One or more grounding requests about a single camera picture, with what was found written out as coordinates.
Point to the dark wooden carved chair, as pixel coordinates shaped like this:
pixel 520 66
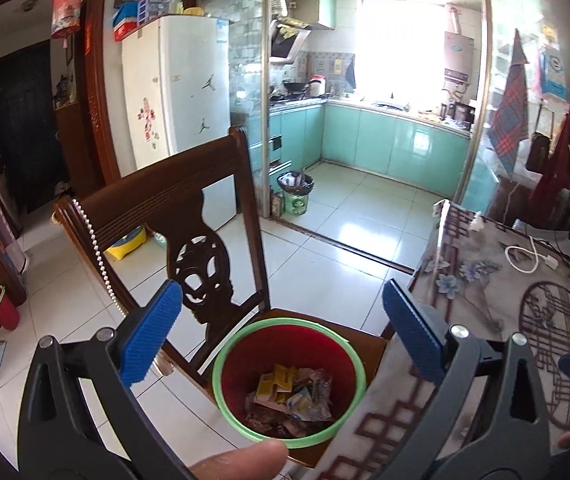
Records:
pixel 169 198

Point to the yellow child potty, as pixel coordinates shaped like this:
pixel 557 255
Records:
pixel 128 243

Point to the plaid cloth hanging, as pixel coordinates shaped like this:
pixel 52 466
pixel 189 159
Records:
pixel 510 126

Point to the brown handbag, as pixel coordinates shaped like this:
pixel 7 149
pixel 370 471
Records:
pixel 540 144

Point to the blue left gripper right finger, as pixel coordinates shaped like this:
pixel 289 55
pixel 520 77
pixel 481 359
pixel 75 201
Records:
pixel 420 329

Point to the black wok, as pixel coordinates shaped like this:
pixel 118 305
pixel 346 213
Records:
pixel 295 88

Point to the left hand thumb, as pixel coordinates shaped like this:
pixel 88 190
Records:
pixel 260 461

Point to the red hanging lantern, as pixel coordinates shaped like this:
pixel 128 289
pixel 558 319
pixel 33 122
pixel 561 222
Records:
pixel 66 18

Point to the red bin with green rim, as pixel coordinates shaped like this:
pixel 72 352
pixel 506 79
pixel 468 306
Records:
pixel 259 346

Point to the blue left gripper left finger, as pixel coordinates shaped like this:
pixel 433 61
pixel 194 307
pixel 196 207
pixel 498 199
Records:
pixel 143 332

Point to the white rice cooker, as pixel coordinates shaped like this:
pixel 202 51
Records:
pixel 317 86

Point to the water heater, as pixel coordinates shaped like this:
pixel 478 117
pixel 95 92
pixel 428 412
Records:
pixel 458 60

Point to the green kitchen trash bin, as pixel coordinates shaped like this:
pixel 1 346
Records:
pixel 296 186

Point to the teal kitchen cabinets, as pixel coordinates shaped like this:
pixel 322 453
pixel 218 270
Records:
pixel 396 146

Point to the small red floor bin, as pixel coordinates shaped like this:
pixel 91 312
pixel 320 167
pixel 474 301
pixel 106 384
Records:
pixel 9 315

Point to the red garment hanging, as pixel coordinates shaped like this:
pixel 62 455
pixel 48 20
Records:
pixel 555 177

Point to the dark entrance door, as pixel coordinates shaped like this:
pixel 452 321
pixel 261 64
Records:
pixel 29 146

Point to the crumpled paper trash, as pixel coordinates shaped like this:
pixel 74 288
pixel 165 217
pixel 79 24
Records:
pixel 290 403

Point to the white refrigerator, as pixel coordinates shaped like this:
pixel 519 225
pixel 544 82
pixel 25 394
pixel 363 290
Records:
pixel 176 85

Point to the range hood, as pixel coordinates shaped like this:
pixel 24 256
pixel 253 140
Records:
pixel 287 37

